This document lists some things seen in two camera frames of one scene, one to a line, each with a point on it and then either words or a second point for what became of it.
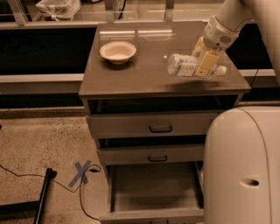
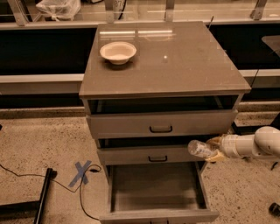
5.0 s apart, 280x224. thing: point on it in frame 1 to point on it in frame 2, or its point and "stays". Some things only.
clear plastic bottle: x=186 y=65 to x=199 y=149
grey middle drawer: x=150 y=150 stays
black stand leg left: x=32 y=210 stays
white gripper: x=219 y=35 to x=228 y=146
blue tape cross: x=80 y=170 stays
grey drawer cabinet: x=150 y=126 stays
